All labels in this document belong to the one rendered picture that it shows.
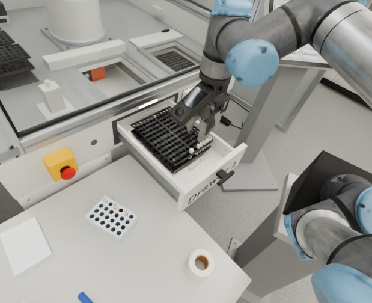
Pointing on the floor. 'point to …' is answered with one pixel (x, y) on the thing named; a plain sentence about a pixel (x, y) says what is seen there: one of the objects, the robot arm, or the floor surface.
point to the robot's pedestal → (270, 255)
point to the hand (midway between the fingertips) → (193, 136)
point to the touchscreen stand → (262, 131)
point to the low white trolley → (112, 249)
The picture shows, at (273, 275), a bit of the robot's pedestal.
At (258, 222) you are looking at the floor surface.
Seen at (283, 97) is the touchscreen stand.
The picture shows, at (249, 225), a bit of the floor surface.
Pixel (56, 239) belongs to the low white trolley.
